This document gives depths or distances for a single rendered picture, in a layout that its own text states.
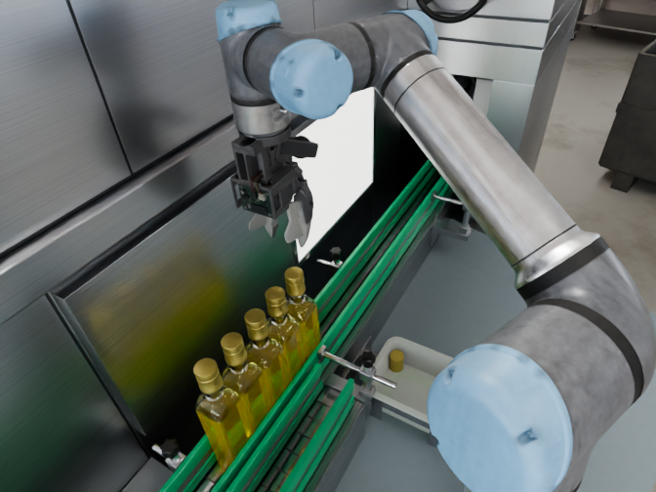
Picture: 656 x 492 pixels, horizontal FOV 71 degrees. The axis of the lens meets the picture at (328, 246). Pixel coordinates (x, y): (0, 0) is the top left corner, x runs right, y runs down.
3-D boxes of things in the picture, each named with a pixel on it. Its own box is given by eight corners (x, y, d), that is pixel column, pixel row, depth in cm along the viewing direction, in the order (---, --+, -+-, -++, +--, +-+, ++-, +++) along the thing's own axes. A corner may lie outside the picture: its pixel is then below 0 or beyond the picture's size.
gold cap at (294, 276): (293, 280, 87) (291, 264, 84) (308, 287, 86) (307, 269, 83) (282, 293, 85) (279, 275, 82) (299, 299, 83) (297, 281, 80)
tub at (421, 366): (389, 354, 117) (390, 332, 111) (477, 391, 108) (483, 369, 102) (358, 409, 106) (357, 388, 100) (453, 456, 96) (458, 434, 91)
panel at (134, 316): (366, 182, 139) (366, 66, 117) (375, 184, 137) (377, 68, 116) (134, 429, 80) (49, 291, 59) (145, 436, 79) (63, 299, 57)
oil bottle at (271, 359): (272, 392, 96) (257, 325, 82) (295, 403, 94) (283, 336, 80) (256, 414, 92) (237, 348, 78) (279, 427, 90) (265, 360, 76)
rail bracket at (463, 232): (430, 236, 148) (436, 176, 133) (481, 251, 141) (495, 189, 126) (424, 244, 145) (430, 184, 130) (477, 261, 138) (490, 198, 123)
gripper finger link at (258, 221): (242, 245, 76) (242, 203, 69) (263, 225, 80) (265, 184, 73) (258, 253, 75) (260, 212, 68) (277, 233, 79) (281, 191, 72)
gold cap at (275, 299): (275, 300, 83) (272, 282, 81) (291, 307, 82) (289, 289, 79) (264, 312, 81) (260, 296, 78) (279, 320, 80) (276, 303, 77)
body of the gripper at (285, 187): (235, 211, 68) (219, 137, 61) (268, 183, 74) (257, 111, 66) (277, 225, 65) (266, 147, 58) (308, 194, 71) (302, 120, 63)
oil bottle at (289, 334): (288, 371, 100) (275, 304, 86) (309, 382, 97) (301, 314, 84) (272, 391, 96) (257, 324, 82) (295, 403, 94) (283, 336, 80)
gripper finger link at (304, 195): (290, 224, 73) (272, 175, 68) (296, 217, 74) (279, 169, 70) (313, 225, 71) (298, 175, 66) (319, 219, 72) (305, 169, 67)
